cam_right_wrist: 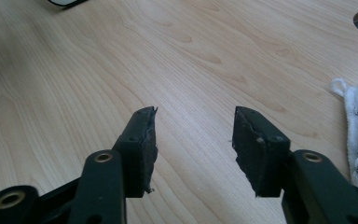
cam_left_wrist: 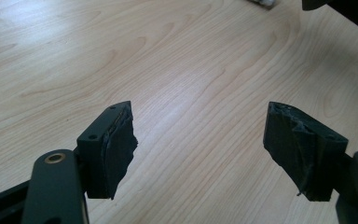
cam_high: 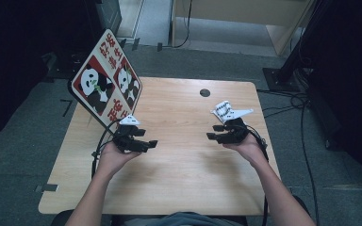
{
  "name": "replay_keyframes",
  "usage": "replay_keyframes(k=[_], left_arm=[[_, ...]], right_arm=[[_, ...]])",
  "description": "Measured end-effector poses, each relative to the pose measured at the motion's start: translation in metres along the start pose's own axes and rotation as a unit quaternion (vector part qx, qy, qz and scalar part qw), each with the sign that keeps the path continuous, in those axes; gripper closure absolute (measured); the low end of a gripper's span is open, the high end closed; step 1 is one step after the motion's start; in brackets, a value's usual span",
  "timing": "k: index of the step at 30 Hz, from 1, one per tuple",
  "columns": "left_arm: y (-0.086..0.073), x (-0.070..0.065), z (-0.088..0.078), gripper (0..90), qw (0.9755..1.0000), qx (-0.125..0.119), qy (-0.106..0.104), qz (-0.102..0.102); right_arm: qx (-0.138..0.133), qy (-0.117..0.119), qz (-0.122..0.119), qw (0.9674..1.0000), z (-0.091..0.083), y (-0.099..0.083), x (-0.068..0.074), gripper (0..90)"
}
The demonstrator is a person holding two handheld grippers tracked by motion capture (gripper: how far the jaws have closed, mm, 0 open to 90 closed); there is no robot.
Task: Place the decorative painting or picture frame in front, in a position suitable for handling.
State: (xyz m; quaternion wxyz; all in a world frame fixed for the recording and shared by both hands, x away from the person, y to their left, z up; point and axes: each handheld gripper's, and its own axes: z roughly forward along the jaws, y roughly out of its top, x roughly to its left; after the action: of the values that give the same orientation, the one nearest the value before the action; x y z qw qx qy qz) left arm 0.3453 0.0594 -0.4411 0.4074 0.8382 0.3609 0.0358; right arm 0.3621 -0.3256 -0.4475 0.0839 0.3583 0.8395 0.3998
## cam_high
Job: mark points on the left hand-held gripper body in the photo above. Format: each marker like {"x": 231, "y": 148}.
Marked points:
{"x": 124, "y": 138}

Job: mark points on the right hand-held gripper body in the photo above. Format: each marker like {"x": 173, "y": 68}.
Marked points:
{"x": 237, "y": 130}

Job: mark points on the panda picture board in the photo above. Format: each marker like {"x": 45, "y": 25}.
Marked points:
{"x": 103, "y": 81}

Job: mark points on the person's right hand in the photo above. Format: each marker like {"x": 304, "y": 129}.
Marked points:
{"x": 251, "y": 149}

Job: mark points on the person's left hand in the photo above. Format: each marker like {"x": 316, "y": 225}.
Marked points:
{"x": 113, "y": 160}

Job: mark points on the dark round table grommet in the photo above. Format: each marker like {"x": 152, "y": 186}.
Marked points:
{"x": 205, "y": 92}

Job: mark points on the black metal stand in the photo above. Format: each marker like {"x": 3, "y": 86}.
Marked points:
{"x": 276, "y": 80}

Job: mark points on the person's grey-blue clothing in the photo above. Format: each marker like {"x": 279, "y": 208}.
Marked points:
{"x": 182, "y": 219}

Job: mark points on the grey floor tape strip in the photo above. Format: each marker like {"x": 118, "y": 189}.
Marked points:
{"x": 48, "y": 187}

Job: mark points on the black stand base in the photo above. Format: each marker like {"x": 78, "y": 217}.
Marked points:
{"x": 59, "y": 67}

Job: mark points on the light wooden cabinet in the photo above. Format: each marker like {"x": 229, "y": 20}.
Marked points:
{"x": 232, "y": 9}

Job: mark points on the black cabinet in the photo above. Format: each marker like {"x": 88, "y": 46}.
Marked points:
{"x": 106, "y": 12}

